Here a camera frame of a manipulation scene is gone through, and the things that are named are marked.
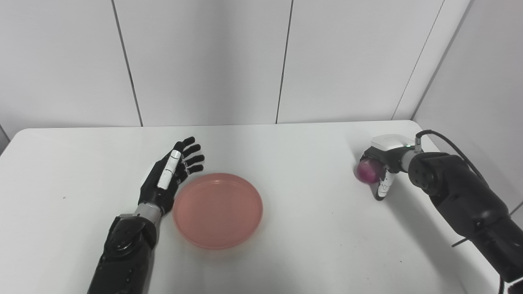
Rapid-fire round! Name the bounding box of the purple red onion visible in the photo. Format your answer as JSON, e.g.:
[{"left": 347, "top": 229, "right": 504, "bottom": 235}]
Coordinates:
[{"left": 356, "top": 159, "right": 385, "bottom": 184}]

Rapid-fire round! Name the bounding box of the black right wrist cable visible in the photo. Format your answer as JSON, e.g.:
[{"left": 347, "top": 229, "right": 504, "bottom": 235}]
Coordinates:
[{"left": 415, "top": 130, "right": 487, "bottom": 184}]

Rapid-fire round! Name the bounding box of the pink round plate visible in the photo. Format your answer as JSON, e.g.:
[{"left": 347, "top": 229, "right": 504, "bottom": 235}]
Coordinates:
[{"left": 172, "top": 173, "right": 264, "bottom": 250}]

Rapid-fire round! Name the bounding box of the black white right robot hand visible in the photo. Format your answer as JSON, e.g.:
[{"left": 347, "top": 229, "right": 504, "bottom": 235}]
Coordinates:
[{"left": 360, "top": 134, "right": 415, "bottom": 201}]

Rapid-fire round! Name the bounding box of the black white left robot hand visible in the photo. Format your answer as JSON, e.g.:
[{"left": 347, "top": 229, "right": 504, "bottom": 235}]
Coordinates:
[{"left": 138, "top": 136, "right": 205, "bottom": 216}]

